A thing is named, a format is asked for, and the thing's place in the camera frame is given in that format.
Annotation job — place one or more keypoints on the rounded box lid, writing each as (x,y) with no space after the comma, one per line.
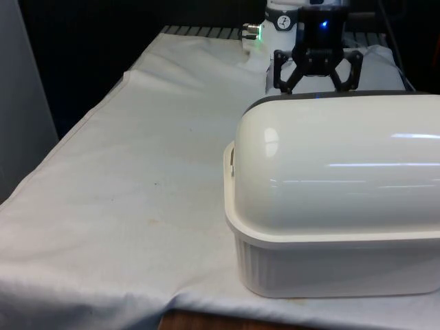
(343,165)

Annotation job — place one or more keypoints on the cream box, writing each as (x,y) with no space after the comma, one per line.
(326,268)

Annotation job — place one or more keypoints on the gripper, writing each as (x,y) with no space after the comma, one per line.
(323,38)

